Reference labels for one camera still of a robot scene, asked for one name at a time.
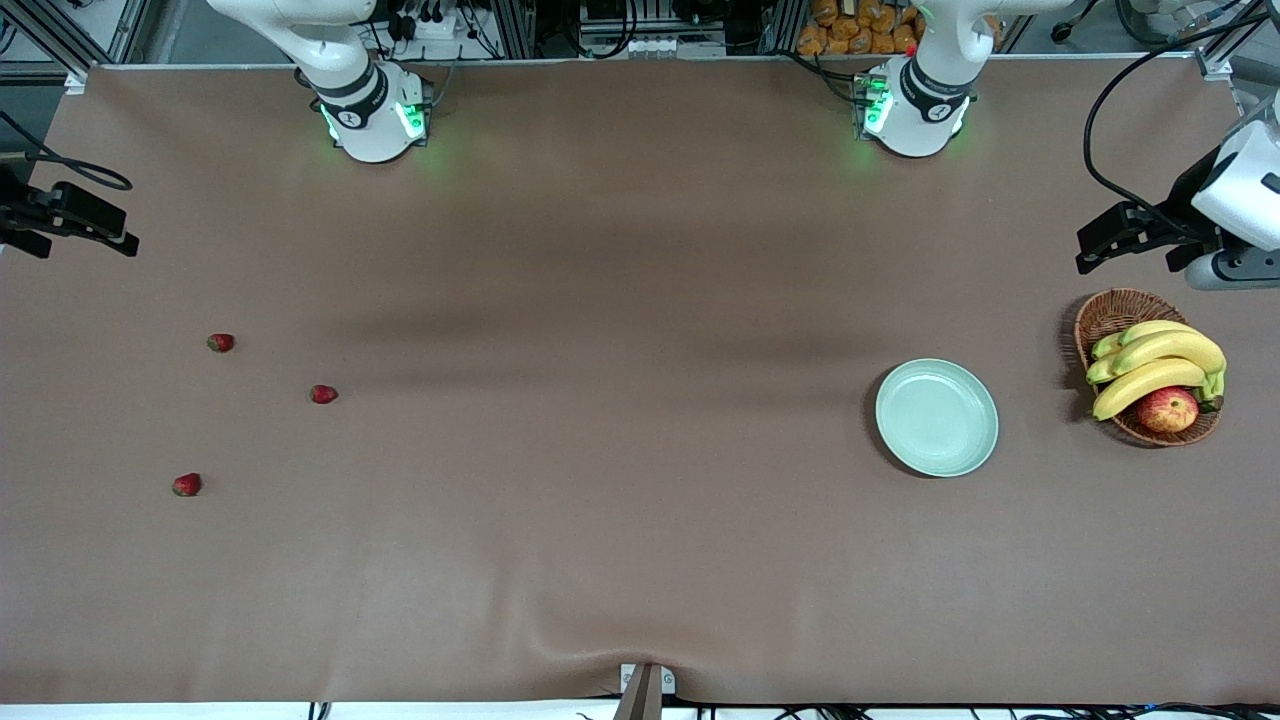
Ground pale green round plate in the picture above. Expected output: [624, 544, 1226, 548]
[875, 358, 1000, 478]

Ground brown wicker basket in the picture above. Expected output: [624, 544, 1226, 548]
[1074, 288, 1223, 448]

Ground red apple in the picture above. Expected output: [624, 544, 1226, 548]
[1137, 386, 1200, 434]

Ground packaged orange bread rolls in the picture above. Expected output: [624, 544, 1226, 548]
[797, 0, 926, 57]

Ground white power strip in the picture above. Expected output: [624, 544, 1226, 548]
[622, 36, 728, 58]
[395, 8, 463, 43]

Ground brown table mat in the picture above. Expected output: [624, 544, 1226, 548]
[0, 55, 1280, 706]

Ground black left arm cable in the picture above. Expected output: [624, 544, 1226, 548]
[1085, 10, 1280, 241]

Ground aluminium frame post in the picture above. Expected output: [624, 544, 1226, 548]
[490, 0, 536, 59]
[760, 0, 806, 56]
[0, 0, 93, 93]
[1195, 0, 1280, 81]

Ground grey camera mount pole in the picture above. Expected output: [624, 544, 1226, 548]
[612, 662, 678, 720]

